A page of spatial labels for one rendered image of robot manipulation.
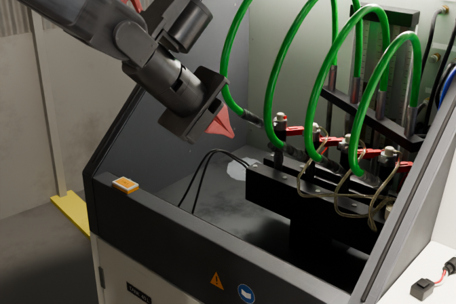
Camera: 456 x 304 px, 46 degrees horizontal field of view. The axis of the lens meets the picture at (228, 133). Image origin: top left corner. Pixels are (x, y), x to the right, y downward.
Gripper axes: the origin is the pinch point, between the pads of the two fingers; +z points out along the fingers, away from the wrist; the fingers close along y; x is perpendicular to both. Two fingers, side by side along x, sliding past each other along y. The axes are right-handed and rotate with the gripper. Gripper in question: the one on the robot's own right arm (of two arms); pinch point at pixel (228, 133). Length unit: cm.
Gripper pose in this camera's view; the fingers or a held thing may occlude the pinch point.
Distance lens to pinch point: 79.6
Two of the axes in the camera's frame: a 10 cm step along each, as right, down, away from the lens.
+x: -5.7, -3.4, 7.5
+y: 5.9, -8.0, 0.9
